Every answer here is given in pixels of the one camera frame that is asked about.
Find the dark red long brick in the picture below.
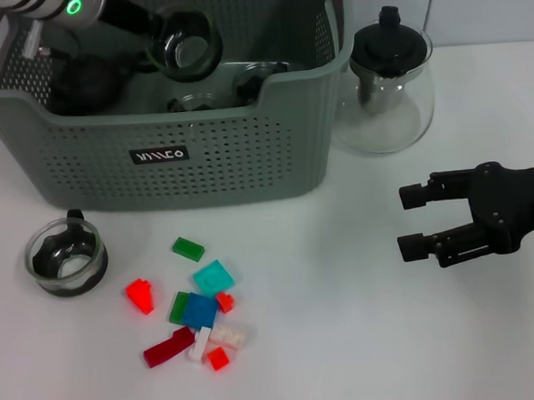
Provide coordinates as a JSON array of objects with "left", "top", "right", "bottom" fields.
[{"left": 141, "top": 326, "right": 199, "bottom": 370}]

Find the orange-red small square brick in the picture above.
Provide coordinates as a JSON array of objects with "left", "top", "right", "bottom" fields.
[{"left": 205, "top": 346, "right": 231, "bottom": 373}]

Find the glass teacup with black sleeve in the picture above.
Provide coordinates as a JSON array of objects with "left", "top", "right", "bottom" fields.
[
  {"left": 166, "top": 90, "right": 218, "bottom": 114},
  {"left": 141, "top": 0, "right": 228, "bottom": 88},
  {"left": 20, "top": 207, "right": 113, "bottom": 301},
  {"left": 230, "top": 60, "right": 293, "bottom": 106}
]

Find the small red stud brick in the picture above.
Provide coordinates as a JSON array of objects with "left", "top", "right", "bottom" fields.
[{"left": 215, "top": 290, "right": 236, "bottom": 315}]

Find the blue square brick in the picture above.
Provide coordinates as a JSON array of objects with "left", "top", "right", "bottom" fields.
[{"left": 179, "top": 288, "right": 222, "bottom": 333}]

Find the teal square brick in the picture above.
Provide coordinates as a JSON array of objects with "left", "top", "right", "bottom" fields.
[{"left": 190, "top": 257, "right": 237, "bottom": 299}]

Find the translucent white wide brick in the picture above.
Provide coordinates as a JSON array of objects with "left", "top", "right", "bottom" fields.
[{"left": 209, "top": 321, "right": 248, "bottom": 353}]

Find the black clay teapot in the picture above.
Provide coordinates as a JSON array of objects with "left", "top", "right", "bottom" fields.
[{"left": 41, "top": 49, "right": 141, "bottom": 118}]

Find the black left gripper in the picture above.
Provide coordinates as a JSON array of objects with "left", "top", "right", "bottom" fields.
[{"left": 94, "top": 0, "right": 163, "bottom": 45}]

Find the glass teapot with black lid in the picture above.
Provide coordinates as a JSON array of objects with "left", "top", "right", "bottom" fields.
[{"left": 320, "top": 1, "right": 444, "bottom": 159}]

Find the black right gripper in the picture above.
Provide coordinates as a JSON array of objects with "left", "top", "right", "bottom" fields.
[{"left": 390, "top": 156, "right": 534, "bottom": 272}]

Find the grey-green perforated storage bin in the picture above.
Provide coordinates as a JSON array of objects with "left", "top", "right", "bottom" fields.
[{"left": 0, "top": 0, "right": 373, "bottom": 228}]

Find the opaque green two-stud brick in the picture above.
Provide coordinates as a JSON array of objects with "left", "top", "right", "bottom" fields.
[{"left": 171, "top": 235, "right": 207, "bottom": 264}]

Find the translucent green flat brick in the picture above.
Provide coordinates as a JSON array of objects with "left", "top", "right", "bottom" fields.
[{"left": 165, "top": 289, "right": 195, "bottom": 326}]

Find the orange-red slope brick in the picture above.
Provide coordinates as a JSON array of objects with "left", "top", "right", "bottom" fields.
[{"left": 123, "top": 277, "right": 159, "bottom": 318}]

